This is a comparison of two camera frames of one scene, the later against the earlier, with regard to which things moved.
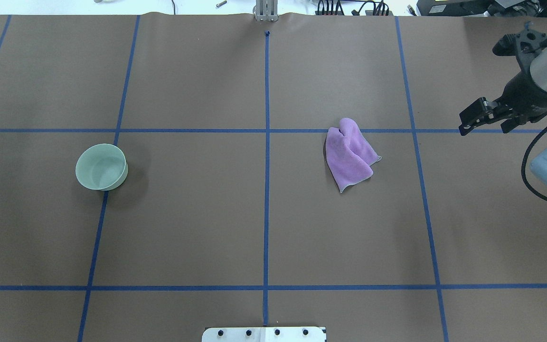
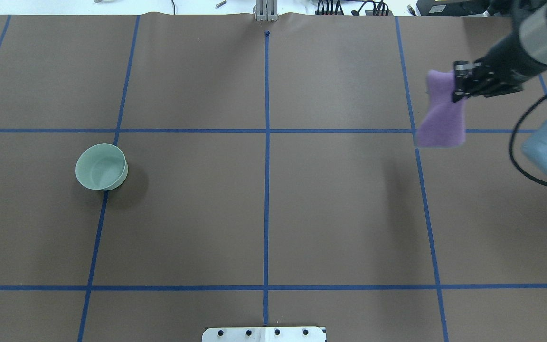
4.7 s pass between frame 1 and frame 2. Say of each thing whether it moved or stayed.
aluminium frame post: stayed
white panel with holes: stayed
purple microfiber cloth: moved
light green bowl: stayed
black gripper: moved
